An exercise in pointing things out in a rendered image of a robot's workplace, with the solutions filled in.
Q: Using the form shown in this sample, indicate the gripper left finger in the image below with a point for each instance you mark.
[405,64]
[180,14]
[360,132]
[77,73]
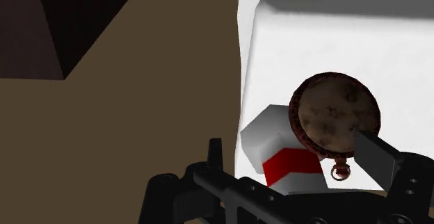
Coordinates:
[217,189]

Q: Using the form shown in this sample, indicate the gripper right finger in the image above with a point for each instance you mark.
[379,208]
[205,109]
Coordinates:
[412,186]

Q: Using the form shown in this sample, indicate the white and red box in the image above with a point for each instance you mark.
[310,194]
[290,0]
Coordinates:
[268,135]

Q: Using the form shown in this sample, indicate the brown round pocket watch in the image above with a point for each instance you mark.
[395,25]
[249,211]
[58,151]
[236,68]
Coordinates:
[335,114]

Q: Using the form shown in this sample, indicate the white bed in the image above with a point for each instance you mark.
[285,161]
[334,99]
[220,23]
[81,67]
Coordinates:
[322,43]

